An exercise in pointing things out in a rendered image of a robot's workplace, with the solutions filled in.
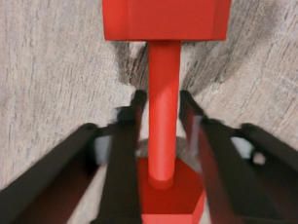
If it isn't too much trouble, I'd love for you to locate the red dumbbell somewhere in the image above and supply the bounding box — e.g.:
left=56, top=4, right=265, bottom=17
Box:
left=101, top=0, right=231, bottom=224

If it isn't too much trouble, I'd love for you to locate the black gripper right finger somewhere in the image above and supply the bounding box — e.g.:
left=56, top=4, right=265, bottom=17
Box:
left=177, top=91, right=298, bottom=224

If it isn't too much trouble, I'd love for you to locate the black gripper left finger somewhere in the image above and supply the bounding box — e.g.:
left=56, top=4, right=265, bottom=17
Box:
left=0, top=90, right=148, bottom=224

